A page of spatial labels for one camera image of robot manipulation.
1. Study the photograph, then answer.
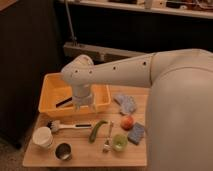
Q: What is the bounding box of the white dish brush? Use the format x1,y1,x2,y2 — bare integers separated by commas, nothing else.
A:
47,120,92,133

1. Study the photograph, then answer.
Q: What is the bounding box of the grey metal rail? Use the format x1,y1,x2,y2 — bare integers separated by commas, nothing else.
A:
63,42,143,62

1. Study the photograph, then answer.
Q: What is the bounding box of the white paper cup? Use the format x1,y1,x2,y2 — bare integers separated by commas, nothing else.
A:
32,127,53,148

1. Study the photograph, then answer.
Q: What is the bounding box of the wooden table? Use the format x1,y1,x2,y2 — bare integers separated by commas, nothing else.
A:
23,86,149,168

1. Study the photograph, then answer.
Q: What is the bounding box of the blue grey cloth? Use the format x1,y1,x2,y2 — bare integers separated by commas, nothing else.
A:
114,94,137,115

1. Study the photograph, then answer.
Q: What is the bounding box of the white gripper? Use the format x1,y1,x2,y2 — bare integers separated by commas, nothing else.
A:
72,84,97,112

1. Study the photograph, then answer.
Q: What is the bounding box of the green plastic cup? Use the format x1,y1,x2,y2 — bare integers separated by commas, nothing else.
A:
112,134,128,152

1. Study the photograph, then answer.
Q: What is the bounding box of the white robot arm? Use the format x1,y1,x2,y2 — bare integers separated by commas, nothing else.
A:
61,49,213,171

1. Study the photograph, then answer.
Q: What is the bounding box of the green pepper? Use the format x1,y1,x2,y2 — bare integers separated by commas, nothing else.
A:
89,120,108,143

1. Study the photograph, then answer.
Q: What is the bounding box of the blue sponge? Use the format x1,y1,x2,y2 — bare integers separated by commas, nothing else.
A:
127,122,145,145

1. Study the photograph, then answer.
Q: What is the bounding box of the metal fork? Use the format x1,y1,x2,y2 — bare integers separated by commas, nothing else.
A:
102,121,114,153

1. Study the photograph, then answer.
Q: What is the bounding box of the small metal cup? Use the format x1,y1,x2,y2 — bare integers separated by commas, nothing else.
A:
55,143,72,161

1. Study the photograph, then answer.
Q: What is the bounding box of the red apple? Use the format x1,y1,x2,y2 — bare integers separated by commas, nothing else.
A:
120,116,134,130

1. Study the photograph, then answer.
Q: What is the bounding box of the yellow plastic bin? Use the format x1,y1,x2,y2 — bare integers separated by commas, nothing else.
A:
38,73,111,118

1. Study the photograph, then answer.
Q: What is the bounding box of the black and tan scraper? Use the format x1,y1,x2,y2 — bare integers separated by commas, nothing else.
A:
55,97,72,108

